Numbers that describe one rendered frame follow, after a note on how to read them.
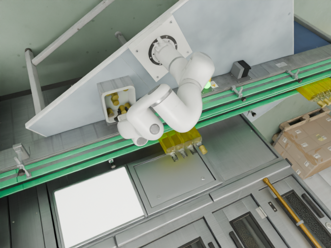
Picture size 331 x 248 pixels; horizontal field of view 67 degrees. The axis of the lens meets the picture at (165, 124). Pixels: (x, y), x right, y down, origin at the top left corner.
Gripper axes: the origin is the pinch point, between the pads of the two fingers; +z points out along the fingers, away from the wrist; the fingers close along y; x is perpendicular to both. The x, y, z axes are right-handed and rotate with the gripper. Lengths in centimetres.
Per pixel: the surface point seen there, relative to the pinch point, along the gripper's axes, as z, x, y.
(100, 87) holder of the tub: 1.3, 16.3, -9.0
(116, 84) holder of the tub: 0.4, 16.3, -0.9
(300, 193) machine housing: -59, -50, 83
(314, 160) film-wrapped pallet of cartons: 64, -238, 329
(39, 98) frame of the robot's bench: 29.0, 4.9, -39.8
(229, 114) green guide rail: -5, -21, 70
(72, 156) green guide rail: -3.5, -16.3, -31.8
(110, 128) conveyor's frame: 4.1, -11.4, -8.1
